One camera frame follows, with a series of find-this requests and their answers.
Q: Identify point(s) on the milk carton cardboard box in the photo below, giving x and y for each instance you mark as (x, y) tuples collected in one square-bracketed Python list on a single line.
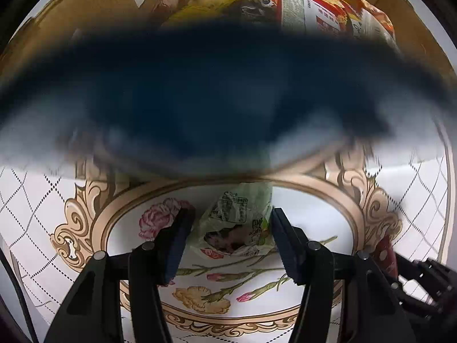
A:
[(97, 80)]

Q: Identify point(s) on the small dark red packet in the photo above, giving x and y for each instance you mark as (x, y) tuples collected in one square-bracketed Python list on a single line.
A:
[(385, 257)]

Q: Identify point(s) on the pale green snack packet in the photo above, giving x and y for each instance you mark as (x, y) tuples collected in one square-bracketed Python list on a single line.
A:
[(236, 224)]

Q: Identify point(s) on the floral quilted bed cover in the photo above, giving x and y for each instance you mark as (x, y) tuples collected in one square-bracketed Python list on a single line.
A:
[(348, 199)]

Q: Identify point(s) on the white red barcode packet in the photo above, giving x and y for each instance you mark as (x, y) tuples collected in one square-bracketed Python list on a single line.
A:
[(312, 17)]

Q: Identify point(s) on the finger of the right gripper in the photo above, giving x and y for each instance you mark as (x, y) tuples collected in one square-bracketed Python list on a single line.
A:
[(422, 287)]

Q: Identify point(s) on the orange mushroom snack packet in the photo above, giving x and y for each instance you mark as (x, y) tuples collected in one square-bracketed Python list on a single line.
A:
[(367, 22)]

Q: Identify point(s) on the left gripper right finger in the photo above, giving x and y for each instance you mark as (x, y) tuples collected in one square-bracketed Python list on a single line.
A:
[(370, 310)]

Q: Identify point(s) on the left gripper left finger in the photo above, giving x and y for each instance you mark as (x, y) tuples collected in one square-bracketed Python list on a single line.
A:
[(91, 312)]

